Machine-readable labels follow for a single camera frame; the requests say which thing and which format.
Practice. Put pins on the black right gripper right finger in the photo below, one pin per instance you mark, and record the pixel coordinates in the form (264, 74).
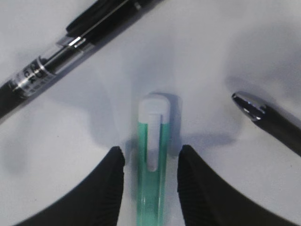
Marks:
(208, 200)

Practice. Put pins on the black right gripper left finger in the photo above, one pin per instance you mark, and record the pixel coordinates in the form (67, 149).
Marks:
(95, 201)

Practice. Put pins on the mint green utility knife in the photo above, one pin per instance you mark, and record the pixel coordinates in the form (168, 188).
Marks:
(153, 137)

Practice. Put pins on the black gel pen middle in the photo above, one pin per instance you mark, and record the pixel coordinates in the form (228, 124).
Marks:
(270, 120)

